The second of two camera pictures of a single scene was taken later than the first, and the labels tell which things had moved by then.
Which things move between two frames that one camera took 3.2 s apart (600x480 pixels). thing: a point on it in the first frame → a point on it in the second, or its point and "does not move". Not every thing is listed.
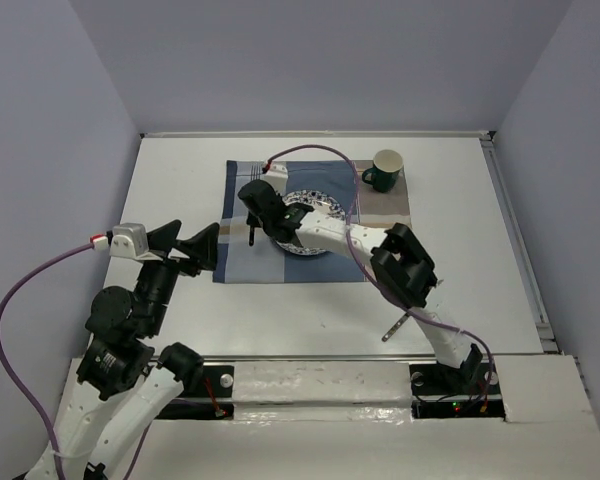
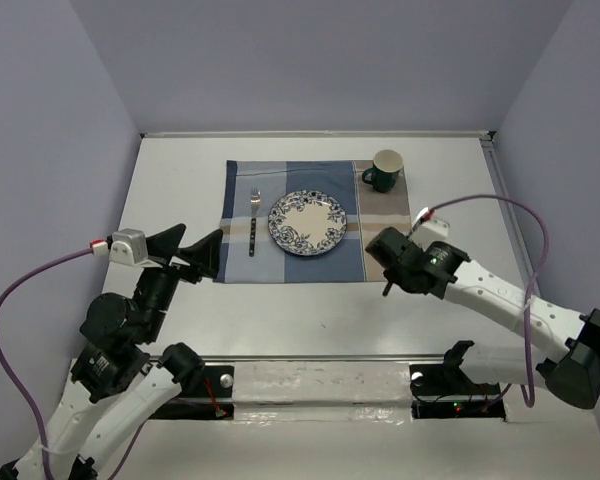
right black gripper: (252, 220) → (422, 247)
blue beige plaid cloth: (266, 260) does not move
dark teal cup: (387, 165) does not move
